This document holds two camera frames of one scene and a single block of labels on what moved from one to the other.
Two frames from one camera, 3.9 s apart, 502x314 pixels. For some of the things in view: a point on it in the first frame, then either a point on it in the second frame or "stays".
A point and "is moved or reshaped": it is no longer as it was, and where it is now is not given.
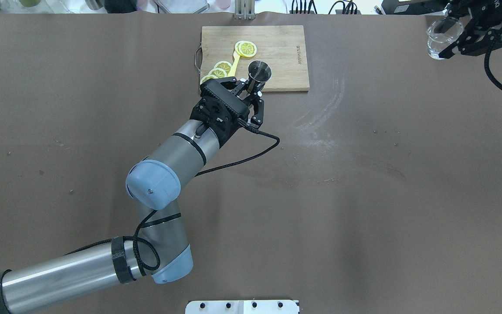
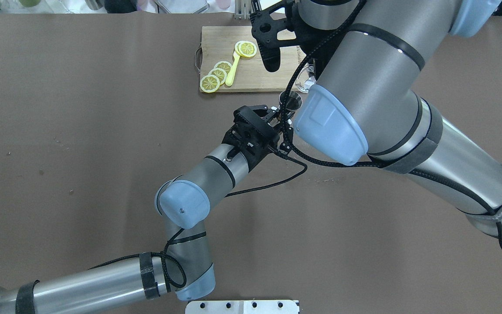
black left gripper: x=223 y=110 to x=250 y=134
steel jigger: x=259 y=73 to x=294 y=102
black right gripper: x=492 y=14 to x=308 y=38
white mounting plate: x=242 y=307 stays
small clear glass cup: x=441 y=33 is moved or reshaped
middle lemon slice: x=218 y=73 stays
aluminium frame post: x=245 y=10 stays
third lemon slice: x=225 y=65 stays
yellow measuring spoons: x=245 y=49 stays
